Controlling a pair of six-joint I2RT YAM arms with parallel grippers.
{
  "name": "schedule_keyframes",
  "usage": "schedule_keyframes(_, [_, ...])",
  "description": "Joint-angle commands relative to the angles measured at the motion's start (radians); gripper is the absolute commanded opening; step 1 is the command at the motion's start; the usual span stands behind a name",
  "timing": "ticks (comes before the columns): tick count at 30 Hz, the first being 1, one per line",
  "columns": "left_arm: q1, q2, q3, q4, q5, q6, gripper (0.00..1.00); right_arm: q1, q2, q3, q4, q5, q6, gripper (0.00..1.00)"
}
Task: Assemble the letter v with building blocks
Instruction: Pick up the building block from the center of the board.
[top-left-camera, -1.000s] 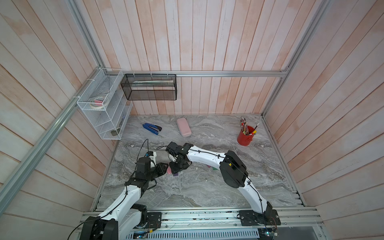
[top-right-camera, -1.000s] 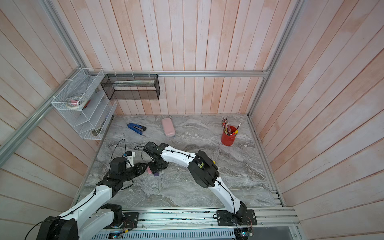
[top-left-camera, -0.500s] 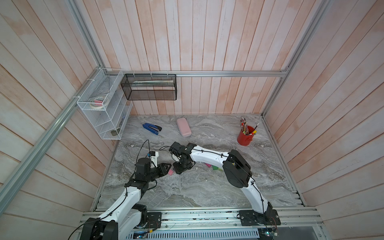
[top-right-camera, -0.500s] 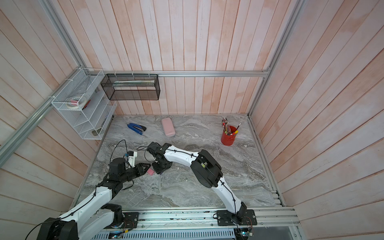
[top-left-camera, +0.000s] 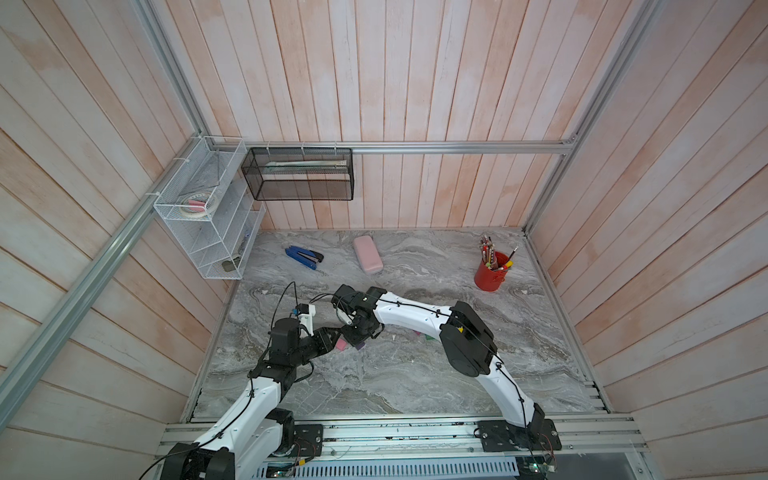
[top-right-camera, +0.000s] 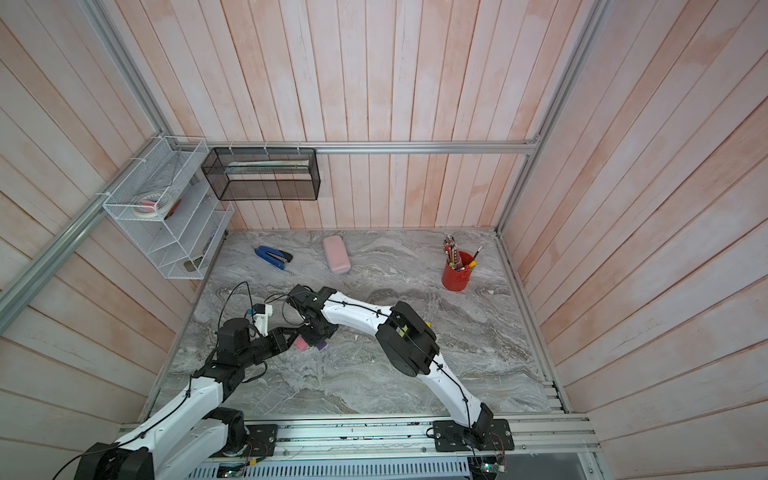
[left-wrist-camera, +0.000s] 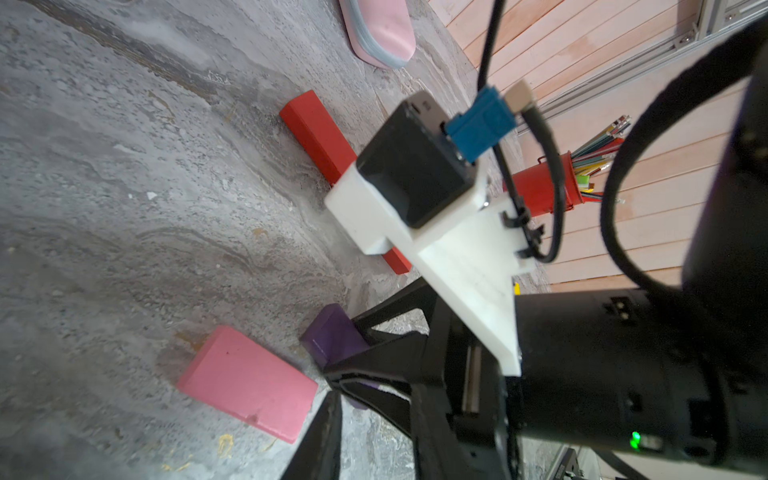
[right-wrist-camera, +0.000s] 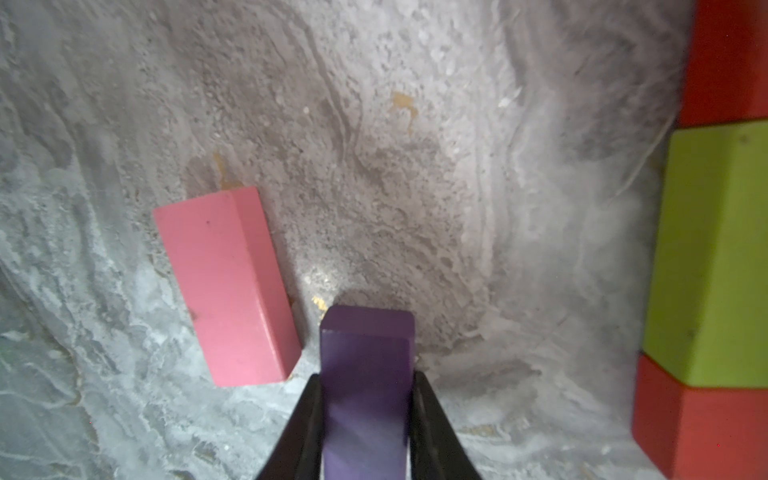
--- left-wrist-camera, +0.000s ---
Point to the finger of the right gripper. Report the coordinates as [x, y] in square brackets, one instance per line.
[382, 378]
[418, 295]

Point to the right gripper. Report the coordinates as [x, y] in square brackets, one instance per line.
[618, 371]

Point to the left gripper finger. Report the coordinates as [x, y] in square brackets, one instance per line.
[318, 456]

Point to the purple block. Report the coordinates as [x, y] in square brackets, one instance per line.
[332, 337]

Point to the long red block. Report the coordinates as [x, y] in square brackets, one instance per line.
[316, 131]

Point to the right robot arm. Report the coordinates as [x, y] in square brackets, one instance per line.
[465, 367]

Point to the pink block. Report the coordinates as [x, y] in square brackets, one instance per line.
[239, 377]

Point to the red pencil cup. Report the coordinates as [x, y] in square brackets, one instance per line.
[534, 185]

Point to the coloured pencils bunch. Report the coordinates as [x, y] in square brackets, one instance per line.
[597, 155]

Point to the pink eraser case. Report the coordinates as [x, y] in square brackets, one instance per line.
[380, 31]

